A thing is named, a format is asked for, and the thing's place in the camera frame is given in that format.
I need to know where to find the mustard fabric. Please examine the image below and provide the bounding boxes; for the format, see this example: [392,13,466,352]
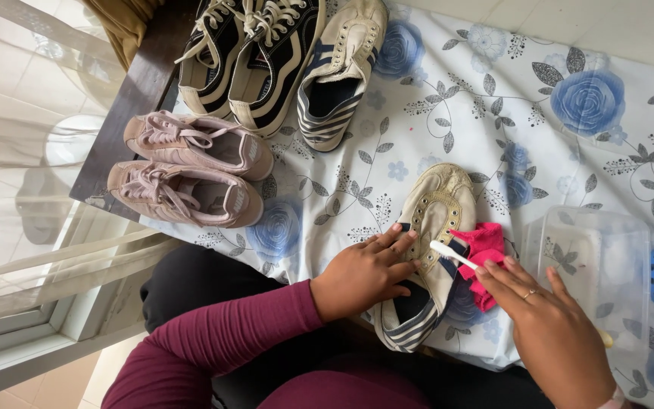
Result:
[81,0,164,72]

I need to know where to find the pink cloth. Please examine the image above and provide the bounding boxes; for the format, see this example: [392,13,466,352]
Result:
[450,222,507,314]

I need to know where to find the white toothbrush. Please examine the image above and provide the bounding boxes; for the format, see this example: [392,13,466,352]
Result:
[429,239,615,349]

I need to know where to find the blue floral tablecloth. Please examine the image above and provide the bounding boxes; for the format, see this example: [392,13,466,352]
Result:
[140,0,654,409]

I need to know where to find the person's right hand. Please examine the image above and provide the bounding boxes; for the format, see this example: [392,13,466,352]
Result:
[474,256,618,409]

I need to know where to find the pink sneaker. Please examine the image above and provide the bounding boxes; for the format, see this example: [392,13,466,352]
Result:
[123,109,275,182]
[106,160,265,229]

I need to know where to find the white window frame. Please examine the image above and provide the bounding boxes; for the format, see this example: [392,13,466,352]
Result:
[0,227,154,401]

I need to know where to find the person's left hand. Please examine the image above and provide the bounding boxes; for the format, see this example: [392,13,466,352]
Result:
[310,223,422,325]

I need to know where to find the pink wristband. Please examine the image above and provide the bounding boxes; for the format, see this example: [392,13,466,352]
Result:
[598,386,628,409]

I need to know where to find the cleaner white striped sneaker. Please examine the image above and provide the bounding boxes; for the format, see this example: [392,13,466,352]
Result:
[296,0,389,153]

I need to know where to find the black white-striped sneaker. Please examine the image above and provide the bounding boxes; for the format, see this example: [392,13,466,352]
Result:
[227,0,328,139]
[174,0,249,119]

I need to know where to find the person's maroon top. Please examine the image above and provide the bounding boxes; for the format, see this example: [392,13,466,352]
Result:
[258,368,431,409]

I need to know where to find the sheer white curtain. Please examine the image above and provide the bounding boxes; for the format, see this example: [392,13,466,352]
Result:
[0,0,183,337]

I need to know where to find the person's black trousers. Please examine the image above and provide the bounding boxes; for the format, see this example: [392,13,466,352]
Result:
[140,244,556,409]

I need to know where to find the clear plastic container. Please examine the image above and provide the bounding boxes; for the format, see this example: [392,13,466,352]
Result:
[522,205,654,365]

